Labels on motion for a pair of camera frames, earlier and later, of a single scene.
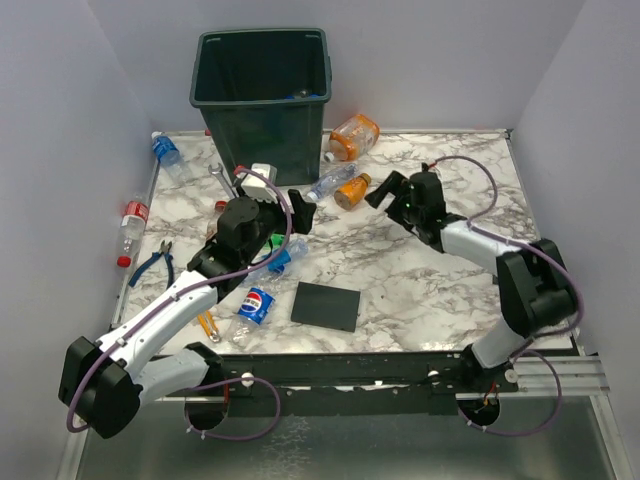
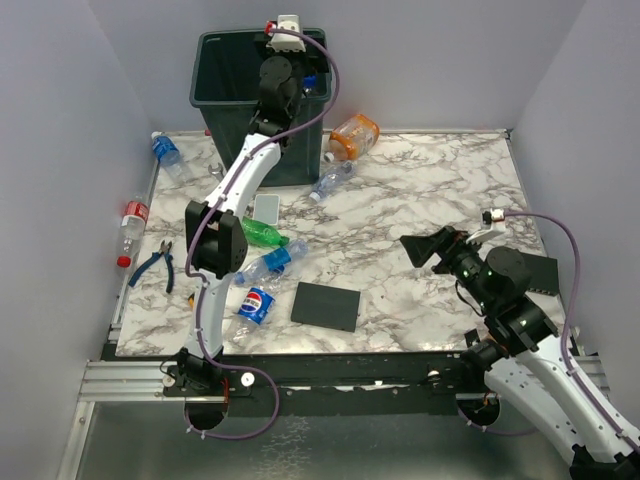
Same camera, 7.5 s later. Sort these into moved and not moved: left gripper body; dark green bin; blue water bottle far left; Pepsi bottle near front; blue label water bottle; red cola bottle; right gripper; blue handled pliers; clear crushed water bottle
Moved: left gripper body; right gripper; blue label water bottle
Not moved: red cola bottle; blue water bottle far left; blue handled pliers; Pepsi bottle near front; dark green bin; clear crushed water bottle
